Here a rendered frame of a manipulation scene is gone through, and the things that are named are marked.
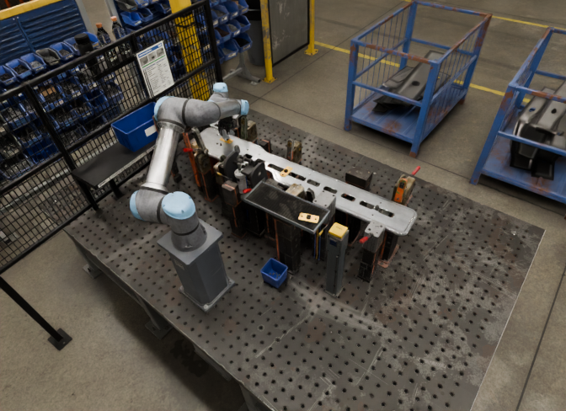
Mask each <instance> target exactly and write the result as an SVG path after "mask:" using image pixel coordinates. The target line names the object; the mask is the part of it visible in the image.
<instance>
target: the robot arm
mask: <svg viewBox="0 0 566 411"><path fill-rule="evenodd" d="M213 91H214V93H213V94H212V96H211V97H210V98H209V100H207V101H203V100H198V99H185V98H177V97H174V96H170V97H162V98H160V99H159V100H158V101H157V103H156V105H155V108H154V113H155V115H154V117H155V120H156V121H157V125H158V127H159V132H158V138H157V141H156V145H155V147H154V151H153V155H152V161H151V164H150V168H149V171H148V174H147V180H146V183H145V184H143V185H141V188H140V190H138V191H136V192H134V194H133V195H132V196H131V201H130V208H131V213H132V215H133V216H134V217H135V218H137V219H140V220H143V221H149V222H156V223H162V224H167V225H169V226H171V229H172V236H171V240H172V243H173V246H174V247H175V248H176V249H178V250H179V251H182V252H190V251H194V250H196V249H198V248H200V247H201V246H202V245H203V244H204V243H205V242H206V239H207V232H206V228H205V227H204V226H203V225H202V223H201V222H200V221H199V219H198V216H197V213H196V210H195V204H194V202H193V200H192V199H191V198H190V196H189V195H187V194H186V193H183V192H174V193H173V194H172V193H170V194H169V192H168V189H167V185H168V179H169V175H170V172H171V168H172V165H173V161H174V155H175V152H176V148H177V145H178V141H179V135H180V134H181V133H183V132H184V130H185V127H186V126H192V127H196V126H203V125H209V124H213V123H216V122H217V121H218V131H219V133H220V135H221V136H222V138H223V139H224V140H225V141H226V140H227V139H230V135H235V132H234V131H232V129H235V128H236V126H238V125H237V119H235V118H232V116H233V115H246V114H247V113H248V101H247V100H242V99H230V98H229V97H228V90H227V85H226V84H225V83H216V84H214V85H213ZM235 121H236V124H235Z"/></svg>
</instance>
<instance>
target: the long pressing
mask: <svg viewBox="0 0 566 411"><path fill-rule="evenodd" d="M200 135H201V137H202V140H203V142H204V144H205V146H206V148H208V150H209V152H208V155H209V157H213V158H215V159H217V160H219V161H221V159H220V156H221V155H222V154H224V155H225V156H226V157H227V156H229V155H230V154H231V153H232V152H234V147H235V145H239V147H240V153H239V154H241V155H242V156H244V155H246V154H248V155H250V156H252V158H251V159H253V160H255V161H256V160H257V159H260V160H262V161H265V169H266V172H268V173H271V174H272V176H273V180H274V181H277V182H279V185H281V186H283V187H286V188H287V189H288V188H289V187H290V186H291V185H292V184H293V183H296V184H300V185H301V186H303V187H304V188H305V196H307V194H306V191H307V189H308V188H311V189H313V190H314V193H315V198H316V197H317V196H318V194H319V193H320V192H321V191H322V190H324V187H329V188H331V189H334V190H337V193H336V194H334V195H336V205H335V209H336V210H339V211H342V212H344V213H346V214H348V215H351V216H353V217H356V218H358V219H360V220H362V221H364V222H368V223H370V222H371V221H372V220H376V221H378V222H381V223H383V224H385V225H386V228H385V230H386V231H388V232H391V233H393V234H395V235H398V236H405V235H407V234H408V232H409V230H410V228H411V226H413V224H414V221H415V220H416V218H417V212H416V211H415V210H413V209H411V208H408V207H407V206H404V205H400V204H399V203H396V202H394V201H391V200H388V199H385V198H383V197H381V196H379V195H375V194H372V193H371V192H368V191H365V190H363V189H360V188H357V187H355V186H353V185H351V184H347V183H345V182H342V181H340V180H337V179H334V178H332V177H329V176H328V175H325V174H322V173H319V172H317V171H314V170H312V169H310V168H306V167H304V166H302V165H299V164H297V163H294V162H291V161H289V160H286V159H284V158H282V157H278V156H276V155H274V154H271V153H269V152H266V151H265V150H264V149H263V148H262V147H261V146H259V145H256V144H254V143H252V142H250V141H245V140H244V139H241V138H239V137H236V136H233V135H230V139H232V140H233V142H232V143H230V144H229V143H226V142H224V141H221V140H220V138H222V136H221V135H220V133H219V131H218V129H215V128H212V127H209V128H206V129H204V130H203V131H202V132H201V133H200ZM217 143H218V144H217ZM220 143H221V144H222V146H220V145H221V144H220ZM259 154H260V155H259ZM269 164H273V165H275V166H277V167H279V168H283V169H285V168H286V167H287V166H289V167H291V168H293V169H292V170H291V171H290V173H295V174H297V175H300V176H302V177H304V178H306V179H305V180H304V181H301V180H300V179H296V178H293V177H291V176H290V175H288V174H287V175H286V176H285V177H282V176H280V173H281V172H279V171H277V170H275V169H272V168H269V167H268V165H269ZM309 174H311V175H309ZM308 180H311V181H314V182H316V183H319V184H320V185H319V186H318V187H316V186H314V185H311V184H308V183H307V181H308ZM342 194H346V195H349V196H351V197H354V198H355V200H354V201H350V200H347V199H345V198H343V197H341V195H342ZM361 201H364V202H365V203H368V204H370V205H373V206H374V208H375V206H376V205H379V210H380V209H383V210H384V211H388V212H391V213H392V214H394V216H393V217H390V216H386V215H383V214H382V213H380V212H379V210H378V211H376V210H374V208H373V209H369V208H367V207H364V206H363V205H360V202H361ZM380 202H381V203H380Z"/></svg>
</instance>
